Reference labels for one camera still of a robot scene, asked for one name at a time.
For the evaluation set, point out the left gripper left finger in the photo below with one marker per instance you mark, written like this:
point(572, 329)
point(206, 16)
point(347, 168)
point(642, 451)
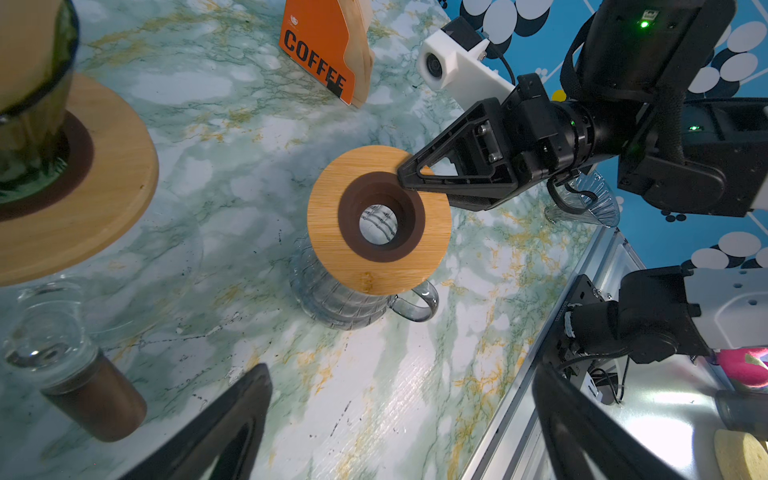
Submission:
point(223, 440)

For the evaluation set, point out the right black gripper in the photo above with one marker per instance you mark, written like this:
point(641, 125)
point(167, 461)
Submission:
point(625, 75)

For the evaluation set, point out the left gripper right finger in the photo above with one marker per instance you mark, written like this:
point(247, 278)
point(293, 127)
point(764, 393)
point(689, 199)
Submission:
point(582, 441)

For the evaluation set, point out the clear glass dripper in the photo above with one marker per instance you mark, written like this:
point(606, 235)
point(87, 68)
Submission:
point(585, 199)

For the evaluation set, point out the glass server with wooden handle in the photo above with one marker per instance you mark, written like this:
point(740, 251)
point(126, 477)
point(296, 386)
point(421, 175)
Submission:
point(54, 329)

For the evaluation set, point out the wooden ring dripper holder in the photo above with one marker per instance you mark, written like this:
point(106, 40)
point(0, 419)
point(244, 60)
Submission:
point(110, 178)

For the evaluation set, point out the green glass dripper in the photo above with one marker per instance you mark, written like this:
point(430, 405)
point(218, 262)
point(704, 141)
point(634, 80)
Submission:
point(32, 145)

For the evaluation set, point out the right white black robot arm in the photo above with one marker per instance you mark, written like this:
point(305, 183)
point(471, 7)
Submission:
point(699, 311)

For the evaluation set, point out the orange coffee filter pack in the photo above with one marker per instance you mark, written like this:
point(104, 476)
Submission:
point(329, 40)

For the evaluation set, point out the yellow sponge outside cell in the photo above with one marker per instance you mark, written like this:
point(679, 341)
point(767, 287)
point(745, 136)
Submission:
point(740, 456)

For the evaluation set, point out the pink object outside cell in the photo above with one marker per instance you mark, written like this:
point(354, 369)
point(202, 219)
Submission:
point(747, 366)

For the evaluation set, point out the aluminium front rail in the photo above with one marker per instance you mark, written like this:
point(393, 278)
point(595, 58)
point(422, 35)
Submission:
point(512, 446)

